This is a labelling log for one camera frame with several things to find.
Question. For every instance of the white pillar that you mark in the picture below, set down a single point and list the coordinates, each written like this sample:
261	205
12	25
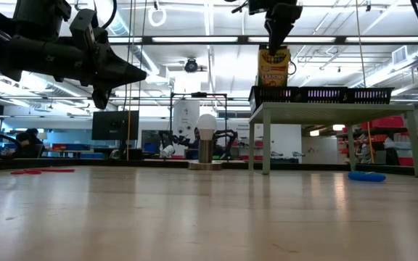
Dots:
187	112

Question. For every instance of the black overhead beam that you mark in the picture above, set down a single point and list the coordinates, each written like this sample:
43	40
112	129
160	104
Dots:
243	39

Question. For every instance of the red rubber band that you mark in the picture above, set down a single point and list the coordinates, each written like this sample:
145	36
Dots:
25	172

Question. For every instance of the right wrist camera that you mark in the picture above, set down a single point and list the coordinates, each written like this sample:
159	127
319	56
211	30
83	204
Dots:
258	6

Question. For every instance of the black plastic tray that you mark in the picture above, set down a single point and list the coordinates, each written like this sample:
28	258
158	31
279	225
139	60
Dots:
256	98

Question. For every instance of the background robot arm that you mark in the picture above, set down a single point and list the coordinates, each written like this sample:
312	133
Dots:
230	139
165	139

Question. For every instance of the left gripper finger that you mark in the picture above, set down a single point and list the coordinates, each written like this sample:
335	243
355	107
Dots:
122	67
122	80

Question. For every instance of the black monitor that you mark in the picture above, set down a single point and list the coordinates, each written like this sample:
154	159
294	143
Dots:
109	125

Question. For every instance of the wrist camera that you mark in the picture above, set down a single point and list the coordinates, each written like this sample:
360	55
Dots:
42	18
258	6

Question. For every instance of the black overhead camera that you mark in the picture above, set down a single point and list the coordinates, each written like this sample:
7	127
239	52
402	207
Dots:
191	65

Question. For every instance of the white bulb brass lamp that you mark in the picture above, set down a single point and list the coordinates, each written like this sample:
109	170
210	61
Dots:
206	125

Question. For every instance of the green perforated metal shelf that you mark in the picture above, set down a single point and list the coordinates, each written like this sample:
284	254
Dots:
321	112

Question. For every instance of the person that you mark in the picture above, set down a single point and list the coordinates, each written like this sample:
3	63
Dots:
196	136
24	145
35	137

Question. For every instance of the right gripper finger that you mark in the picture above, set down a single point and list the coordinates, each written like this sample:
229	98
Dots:
284	30
272	36

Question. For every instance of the black gantry frame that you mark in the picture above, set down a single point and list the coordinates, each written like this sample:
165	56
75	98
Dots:
198	95

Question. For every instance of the orange pole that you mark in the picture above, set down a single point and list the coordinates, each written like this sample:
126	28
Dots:
369	141

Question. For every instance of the yellow green crayon box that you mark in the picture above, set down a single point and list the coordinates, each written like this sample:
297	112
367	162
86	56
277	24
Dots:
273	70

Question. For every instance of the black mesh basket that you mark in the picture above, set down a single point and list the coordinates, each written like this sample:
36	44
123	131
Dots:
352	96
303	95

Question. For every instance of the red storage bin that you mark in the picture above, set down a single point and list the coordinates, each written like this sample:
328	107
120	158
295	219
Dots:
387	122
406	161

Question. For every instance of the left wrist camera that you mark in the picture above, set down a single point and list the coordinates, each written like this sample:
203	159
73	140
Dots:
42	18

